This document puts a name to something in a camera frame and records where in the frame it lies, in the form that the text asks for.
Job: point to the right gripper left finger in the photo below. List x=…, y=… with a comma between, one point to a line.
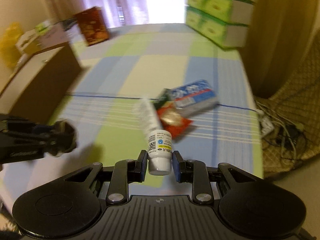
x=123, y=173

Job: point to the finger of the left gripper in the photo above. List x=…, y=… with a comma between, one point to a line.
x=62, y=138

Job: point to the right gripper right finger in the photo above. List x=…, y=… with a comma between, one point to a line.
x=197, y=174

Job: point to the white medicine bottle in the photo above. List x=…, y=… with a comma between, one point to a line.
x=159, y=152

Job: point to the red candy packet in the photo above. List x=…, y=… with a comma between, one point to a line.
x=172, y=121

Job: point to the blue white cream tube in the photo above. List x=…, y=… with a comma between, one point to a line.
x=147, y=116

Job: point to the blue white tissue pack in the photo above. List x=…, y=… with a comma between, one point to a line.
x=193, y=97

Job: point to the green white tube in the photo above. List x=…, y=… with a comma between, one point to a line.
x=162, y=99

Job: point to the brown cardboard storage box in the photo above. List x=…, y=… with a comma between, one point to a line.
x=36, y=89

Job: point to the checked tablecloth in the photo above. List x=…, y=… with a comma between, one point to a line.
x=142, y=60

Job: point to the white power strip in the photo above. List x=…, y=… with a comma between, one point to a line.
x=266, y=126

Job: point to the yellow plastic bag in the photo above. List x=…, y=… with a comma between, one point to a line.
x=9, y=52

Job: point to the brown white cutout carton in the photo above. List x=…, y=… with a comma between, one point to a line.
x=28, y=43

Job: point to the lilac paper gift bag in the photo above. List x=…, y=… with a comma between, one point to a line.
x=56, y=34

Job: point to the quilted beige chair cover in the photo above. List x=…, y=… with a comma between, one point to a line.
x=293, y=113

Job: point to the red gold gift box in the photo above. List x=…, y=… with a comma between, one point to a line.
x=92, y=26

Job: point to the green tissue box stack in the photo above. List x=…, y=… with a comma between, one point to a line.
x=225, y=22

